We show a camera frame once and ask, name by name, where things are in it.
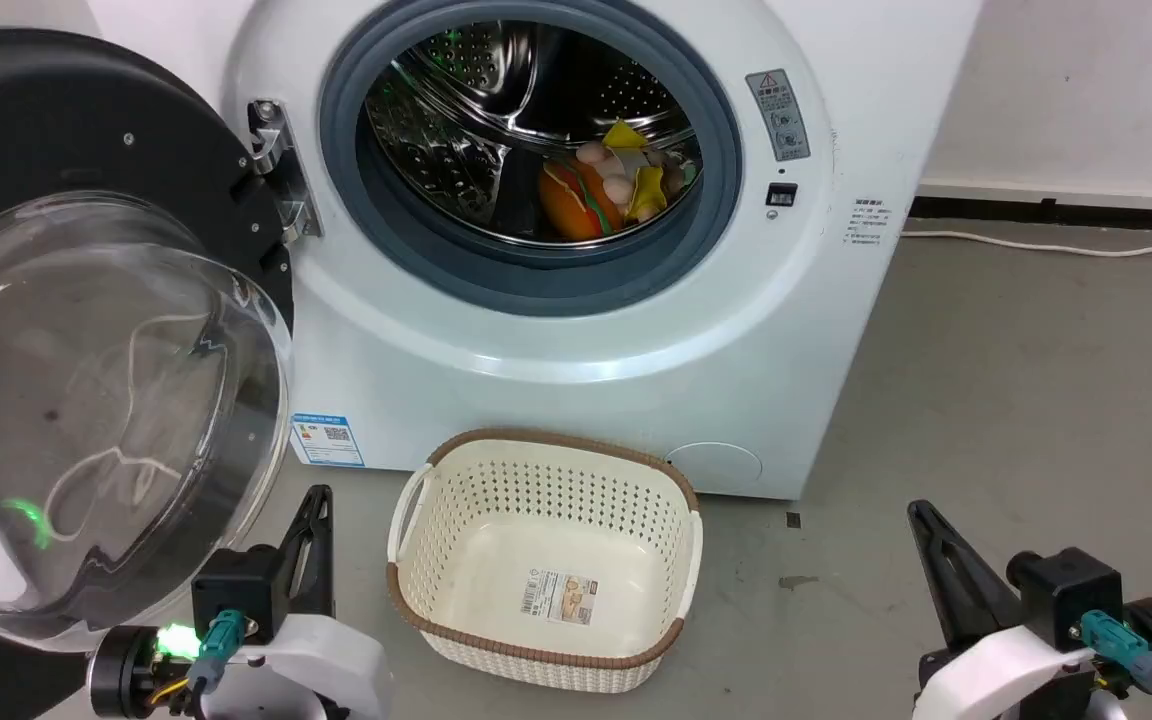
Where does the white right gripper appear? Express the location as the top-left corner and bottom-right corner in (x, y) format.
(907, 499), (1102, 720)

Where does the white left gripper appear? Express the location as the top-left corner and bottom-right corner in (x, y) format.
(198, 484), (395, 720)

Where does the white front-load washing machine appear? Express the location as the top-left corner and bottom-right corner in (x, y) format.
(86, 0), (984, 501)

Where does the metal door hinge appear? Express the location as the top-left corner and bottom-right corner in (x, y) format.
(247, 98), (324, 247)

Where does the open washing machine door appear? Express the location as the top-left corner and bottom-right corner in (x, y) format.
(0, 28), (295, 720)

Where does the blue energy label sticker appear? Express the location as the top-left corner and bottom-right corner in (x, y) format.
(291, 412), (367, 469)

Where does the cream laundry basket brown rim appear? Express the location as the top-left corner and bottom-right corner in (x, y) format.
(385, 428), (705, 695)

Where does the paper product label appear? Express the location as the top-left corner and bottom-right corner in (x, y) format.
(521, 569), (602, 628)

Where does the round white filter cover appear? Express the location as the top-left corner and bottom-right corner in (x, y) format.
(664, 442), (765, 494)

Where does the small printed text label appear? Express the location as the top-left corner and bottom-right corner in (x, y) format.
(843, 197), (896, 249)

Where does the stainless steel washer drum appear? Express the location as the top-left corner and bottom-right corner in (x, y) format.
(364, 20), (705, 247)

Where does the orange hamburger plush toy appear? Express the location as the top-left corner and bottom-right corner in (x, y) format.
(538, 160), (628, 242)

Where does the grey warning sticker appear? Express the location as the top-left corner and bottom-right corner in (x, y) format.
(745, 68), (812, 163)

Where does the doll with yellow clothes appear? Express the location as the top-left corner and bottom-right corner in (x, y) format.
(576, 120), (703, 224)

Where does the teal left cable connector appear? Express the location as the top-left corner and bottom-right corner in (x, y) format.
(188, 608), (249, 695)

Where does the teal cable connector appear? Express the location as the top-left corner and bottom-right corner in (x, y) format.
(1079, 610), (1152, 693)
(188, 608), (249, 695)

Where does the teal right cable connector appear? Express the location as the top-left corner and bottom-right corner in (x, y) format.
(1079, 610), (1152, 693)

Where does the white floor cable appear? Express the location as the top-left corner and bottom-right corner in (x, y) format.
(900, 229), (1152, 259)

